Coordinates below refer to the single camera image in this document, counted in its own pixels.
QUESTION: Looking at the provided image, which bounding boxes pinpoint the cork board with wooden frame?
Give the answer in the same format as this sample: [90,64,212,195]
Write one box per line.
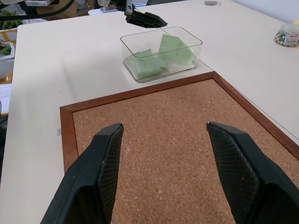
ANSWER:
[59,71,299,224]

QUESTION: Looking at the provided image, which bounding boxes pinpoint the white foam box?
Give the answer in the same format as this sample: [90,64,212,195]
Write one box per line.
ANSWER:
[0,42,15,79]

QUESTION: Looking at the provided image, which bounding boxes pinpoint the clear plastic box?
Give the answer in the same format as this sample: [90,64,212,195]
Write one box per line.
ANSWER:
[120,26,203,83]

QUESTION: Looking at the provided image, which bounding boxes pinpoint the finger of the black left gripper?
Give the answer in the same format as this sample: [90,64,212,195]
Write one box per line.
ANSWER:
[140,11,169,27]
[126,14,162,29]

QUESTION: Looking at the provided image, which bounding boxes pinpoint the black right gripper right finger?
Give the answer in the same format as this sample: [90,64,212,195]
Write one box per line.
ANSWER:
[206,121,299,224]

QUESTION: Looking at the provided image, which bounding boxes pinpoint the green banana bunch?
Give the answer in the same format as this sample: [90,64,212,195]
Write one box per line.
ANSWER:
[0,10,24,30]

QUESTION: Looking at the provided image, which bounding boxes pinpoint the folded green note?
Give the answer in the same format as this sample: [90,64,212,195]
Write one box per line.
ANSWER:
[127,48,168,79]

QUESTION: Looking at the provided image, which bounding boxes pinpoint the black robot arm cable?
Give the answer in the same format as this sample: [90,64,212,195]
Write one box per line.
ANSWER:
[0,0,76,23]

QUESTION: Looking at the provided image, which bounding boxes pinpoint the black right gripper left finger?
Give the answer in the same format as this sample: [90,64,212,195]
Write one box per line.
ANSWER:
[40,123,124,224]

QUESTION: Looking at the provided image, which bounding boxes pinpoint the green note with handwriting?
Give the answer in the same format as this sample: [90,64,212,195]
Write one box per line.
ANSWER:
[157,34,196,66]

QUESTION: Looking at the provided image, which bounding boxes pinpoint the clear jar of colourful pushpins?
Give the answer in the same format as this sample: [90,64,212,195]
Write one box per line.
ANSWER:
[273,20,299,48]

